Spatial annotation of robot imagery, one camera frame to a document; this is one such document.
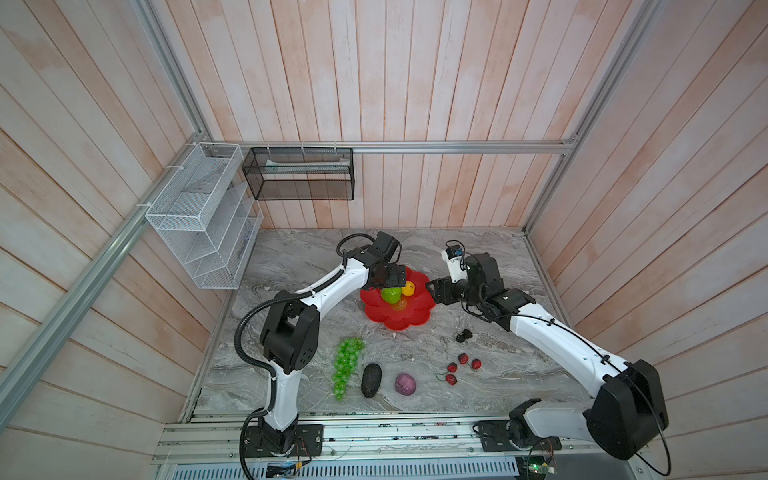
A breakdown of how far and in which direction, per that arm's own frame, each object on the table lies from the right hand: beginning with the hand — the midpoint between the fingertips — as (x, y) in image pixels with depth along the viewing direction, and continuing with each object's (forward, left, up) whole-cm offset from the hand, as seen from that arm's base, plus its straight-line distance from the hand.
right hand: (435, 280), depth 83 cm
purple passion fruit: (-25, +9, -13) cm, 29 cm away
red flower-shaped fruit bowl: (0, +6, -18) cm, 19 cm away
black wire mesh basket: (+40, +45, +8) cm, 61 cm away
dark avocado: (-24, +18, -14) cm, 33 cm away
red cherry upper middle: (-16, -9, -17) cm, 25 cm away
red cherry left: (-19, -5, -16) cm, 25 cm away
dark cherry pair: (-9, -11, -16) cm, 21 cm away
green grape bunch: (-20, +25, -13) cm, 35 cm away
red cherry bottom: (-22, -5, -17) cm, 28 cm away
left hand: (+3, +13, -7) cm, 15 cm away
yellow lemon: (+6, +7, -14) cm, 16 cm away
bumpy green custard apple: (+3, +13, -13) cm, 18 cm away
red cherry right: (-18, -12, -16) cm, 27 cm away
